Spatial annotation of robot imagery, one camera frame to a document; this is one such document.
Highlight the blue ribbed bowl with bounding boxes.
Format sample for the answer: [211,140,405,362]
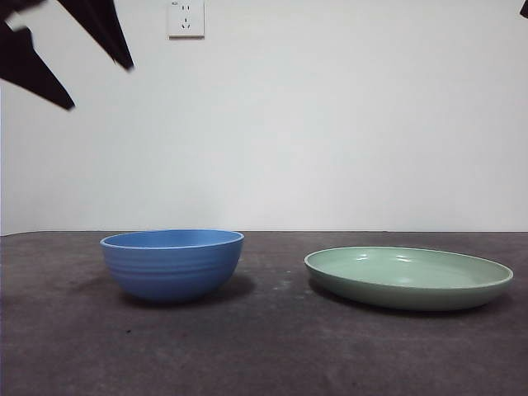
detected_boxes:
[99,229,245,305]

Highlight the green round plate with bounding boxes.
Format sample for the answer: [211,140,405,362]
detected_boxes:
[304,246,515,311]

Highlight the white wall socket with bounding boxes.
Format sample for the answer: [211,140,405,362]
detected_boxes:
[167,0,206,41]

